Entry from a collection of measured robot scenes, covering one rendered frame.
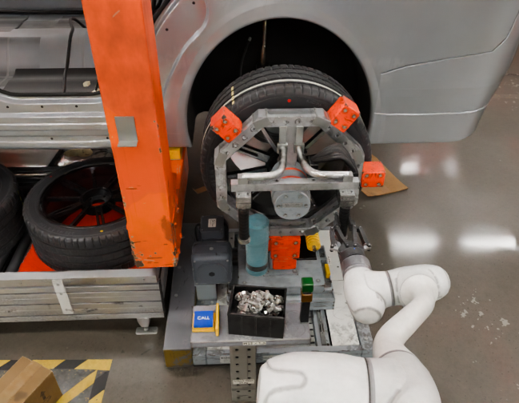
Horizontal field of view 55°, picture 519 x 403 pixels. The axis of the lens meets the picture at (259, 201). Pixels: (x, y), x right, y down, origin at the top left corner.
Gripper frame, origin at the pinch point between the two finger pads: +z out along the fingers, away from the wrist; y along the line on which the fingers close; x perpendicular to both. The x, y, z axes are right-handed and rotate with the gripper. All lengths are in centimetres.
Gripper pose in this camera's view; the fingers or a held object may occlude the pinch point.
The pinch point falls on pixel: (343, 221)
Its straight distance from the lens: 172.5
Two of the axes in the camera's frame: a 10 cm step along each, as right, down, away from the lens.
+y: 10.0, -0.2, 0.4
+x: 0.1, -7.9, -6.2
